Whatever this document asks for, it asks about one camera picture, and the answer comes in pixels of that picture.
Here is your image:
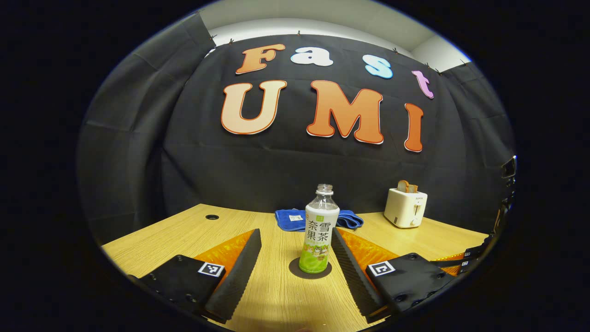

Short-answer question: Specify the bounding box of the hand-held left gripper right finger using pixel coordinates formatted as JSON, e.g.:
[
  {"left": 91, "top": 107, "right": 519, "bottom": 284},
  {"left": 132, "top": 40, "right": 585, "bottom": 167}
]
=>
[{"left": 331, "top": 227, "right": 459, "bottom": 323}]

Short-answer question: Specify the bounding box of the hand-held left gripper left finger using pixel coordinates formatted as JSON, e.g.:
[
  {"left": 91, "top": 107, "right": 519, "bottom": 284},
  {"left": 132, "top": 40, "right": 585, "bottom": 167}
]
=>
[{"left": 127, "top": 228, "right": 262, "bottom": 324}]

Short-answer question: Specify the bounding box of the dark round coaster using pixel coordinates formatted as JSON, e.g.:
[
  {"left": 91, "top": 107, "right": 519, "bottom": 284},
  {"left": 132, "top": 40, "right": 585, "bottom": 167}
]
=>
[{"left": 289, "top": 257, "right": 332, "bottom": 279}]

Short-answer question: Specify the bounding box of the clear plastic water bottle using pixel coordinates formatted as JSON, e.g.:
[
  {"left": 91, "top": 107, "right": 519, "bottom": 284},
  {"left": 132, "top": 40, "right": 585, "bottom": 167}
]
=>
[{"left": 299, "top": 184, "right": 341, "bottom": 274}]

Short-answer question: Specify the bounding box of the blue towel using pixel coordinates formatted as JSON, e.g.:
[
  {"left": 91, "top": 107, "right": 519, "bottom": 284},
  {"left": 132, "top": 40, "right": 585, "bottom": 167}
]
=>
[{"left": 275, "top": 208, "right": 365, "bottom": 232}]

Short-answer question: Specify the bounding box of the cream toaster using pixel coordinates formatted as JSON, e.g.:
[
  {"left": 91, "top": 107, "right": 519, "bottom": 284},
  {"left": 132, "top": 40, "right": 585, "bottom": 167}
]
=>
[{"left": 384, "top": 188, "right": 428, "bottom": 229}]

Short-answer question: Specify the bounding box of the black backdrop cloth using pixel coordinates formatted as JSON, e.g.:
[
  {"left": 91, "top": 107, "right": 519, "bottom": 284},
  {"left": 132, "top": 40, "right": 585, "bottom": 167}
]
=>
[{"left": 77, "top": 14, "right": 516, "bottom": 245}]

